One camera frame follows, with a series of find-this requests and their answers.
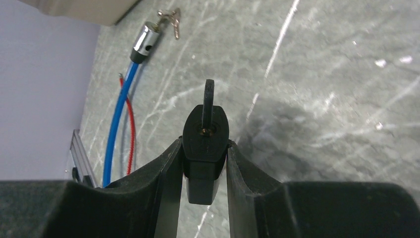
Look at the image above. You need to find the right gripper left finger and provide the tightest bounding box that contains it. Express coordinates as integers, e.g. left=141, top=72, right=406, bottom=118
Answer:
left=0, top=139, right=182, bottom=238

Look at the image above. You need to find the brown translucent tool box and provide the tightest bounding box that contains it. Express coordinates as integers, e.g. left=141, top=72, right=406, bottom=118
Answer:
left=20, top=0, right=140, bottom=26

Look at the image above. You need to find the aluminium frame rail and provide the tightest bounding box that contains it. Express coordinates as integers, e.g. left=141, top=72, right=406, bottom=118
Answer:
left=70, top=129, right=99, bottom=188

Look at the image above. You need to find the black headed key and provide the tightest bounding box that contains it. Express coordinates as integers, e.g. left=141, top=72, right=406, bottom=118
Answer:
left=202, top=79, right=214, bottom=135

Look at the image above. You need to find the black padlock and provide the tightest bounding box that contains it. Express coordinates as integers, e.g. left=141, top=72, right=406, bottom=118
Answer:
left=182, top=105, right=229, bottom=205

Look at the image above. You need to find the red cable lock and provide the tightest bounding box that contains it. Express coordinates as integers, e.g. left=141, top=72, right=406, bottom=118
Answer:
left=118, top=73, right=137, bottom=176

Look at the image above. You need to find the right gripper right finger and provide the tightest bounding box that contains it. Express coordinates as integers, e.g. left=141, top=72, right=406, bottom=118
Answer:
left=226, top=141, right=420, bottom=238

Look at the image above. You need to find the blue cable lock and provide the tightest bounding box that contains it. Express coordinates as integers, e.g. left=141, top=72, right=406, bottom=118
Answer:
left=102, top=21, right=162, bottom=188

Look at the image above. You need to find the silver key bunch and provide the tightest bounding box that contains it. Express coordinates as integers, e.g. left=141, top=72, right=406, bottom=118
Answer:
left=156, top=7, right=181, bottom=40

